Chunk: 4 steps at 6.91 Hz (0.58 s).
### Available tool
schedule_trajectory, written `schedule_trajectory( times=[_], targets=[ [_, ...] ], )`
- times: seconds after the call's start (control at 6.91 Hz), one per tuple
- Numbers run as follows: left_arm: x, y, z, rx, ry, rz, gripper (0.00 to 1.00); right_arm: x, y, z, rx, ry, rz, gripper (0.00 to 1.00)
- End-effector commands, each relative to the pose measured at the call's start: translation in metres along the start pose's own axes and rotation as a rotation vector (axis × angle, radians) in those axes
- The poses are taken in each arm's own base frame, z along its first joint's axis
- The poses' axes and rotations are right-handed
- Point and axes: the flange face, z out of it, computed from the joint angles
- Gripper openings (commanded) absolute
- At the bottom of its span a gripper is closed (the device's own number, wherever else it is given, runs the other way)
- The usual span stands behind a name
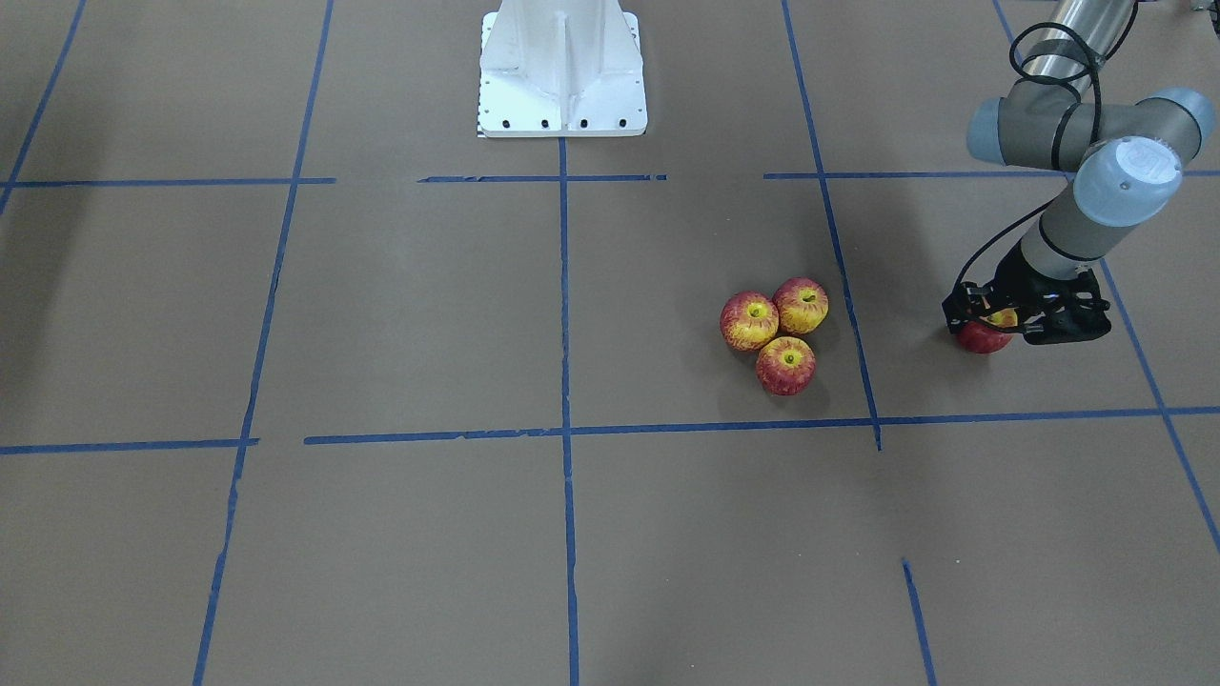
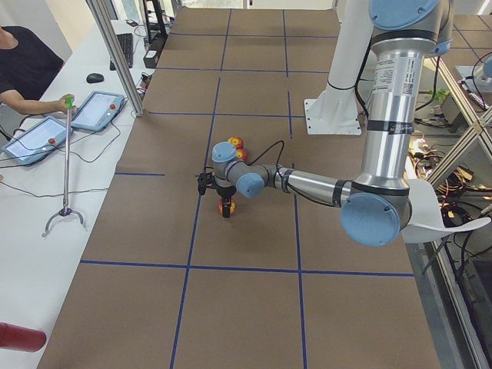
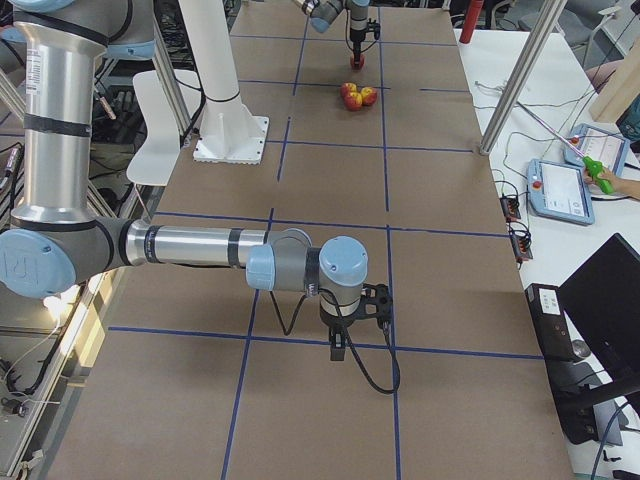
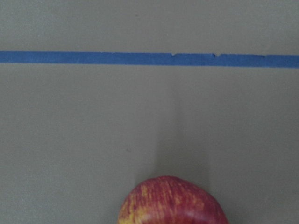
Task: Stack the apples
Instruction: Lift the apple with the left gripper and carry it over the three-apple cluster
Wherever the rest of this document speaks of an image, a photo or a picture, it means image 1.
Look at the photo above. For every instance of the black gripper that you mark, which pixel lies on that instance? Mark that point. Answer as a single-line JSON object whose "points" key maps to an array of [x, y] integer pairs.
{"points": [[1019, 284]]}

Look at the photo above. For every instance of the red apple lone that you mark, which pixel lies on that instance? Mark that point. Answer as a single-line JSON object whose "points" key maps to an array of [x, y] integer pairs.
{"points": [[974, 338]]}

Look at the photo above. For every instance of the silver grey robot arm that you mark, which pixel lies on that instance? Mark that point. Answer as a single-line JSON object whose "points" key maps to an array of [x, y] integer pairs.
{"points": [[1125, 161]]}

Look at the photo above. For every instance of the red yellow apple rear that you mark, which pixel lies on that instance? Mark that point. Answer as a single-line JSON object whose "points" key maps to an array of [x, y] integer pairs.
{"points": [[802, 305]]}

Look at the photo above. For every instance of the red yellow apple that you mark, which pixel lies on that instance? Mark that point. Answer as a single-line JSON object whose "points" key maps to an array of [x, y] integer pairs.
{"points": [[749, 321], [786, 366], [802, 305]]}

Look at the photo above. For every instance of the red yellow apple front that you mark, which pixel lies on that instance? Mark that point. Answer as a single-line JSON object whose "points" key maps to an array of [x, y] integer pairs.
{"points": [[786, 366]]}

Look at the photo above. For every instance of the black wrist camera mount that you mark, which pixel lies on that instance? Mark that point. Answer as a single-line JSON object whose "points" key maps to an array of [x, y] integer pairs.
{"points": [[1061, 311]]}

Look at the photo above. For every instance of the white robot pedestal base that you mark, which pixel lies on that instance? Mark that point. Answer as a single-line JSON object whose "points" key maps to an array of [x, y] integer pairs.
{"points": [[561, 68]]}

